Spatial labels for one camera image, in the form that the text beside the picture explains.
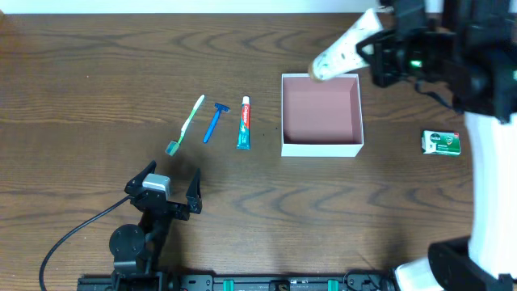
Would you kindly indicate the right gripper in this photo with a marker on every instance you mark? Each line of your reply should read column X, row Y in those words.
column 380, row 54

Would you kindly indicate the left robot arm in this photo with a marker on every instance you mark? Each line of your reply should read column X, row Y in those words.
column 136, row 248

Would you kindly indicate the Colgate toothpaste tube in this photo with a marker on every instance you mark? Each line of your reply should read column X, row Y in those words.
column 243, row 140

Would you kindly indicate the green Dettol soap box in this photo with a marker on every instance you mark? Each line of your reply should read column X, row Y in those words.
column 440, row 143

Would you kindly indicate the blue disposable razor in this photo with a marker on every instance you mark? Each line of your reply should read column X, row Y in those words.
column 220, row 108

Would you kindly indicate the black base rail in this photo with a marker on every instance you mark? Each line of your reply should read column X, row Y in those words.
column 353, row 281

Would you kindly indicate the white box pink inside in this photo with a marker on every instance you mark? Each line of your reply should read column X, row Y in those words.
column 321, row 119

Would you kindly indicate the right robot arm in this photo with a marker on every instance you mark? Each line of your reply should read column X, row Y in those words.
column 472, row 49

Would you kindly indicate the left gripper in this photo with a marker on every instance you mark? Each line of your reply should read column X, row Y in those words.
column 167, row 204

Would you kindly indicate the white Pantene tube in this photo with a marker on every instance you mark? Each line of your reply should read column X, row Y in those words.
column 341, row 57

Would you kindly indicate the green white toothbrush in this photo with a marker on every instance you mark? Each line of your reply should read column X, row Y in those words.
column 174, row 146

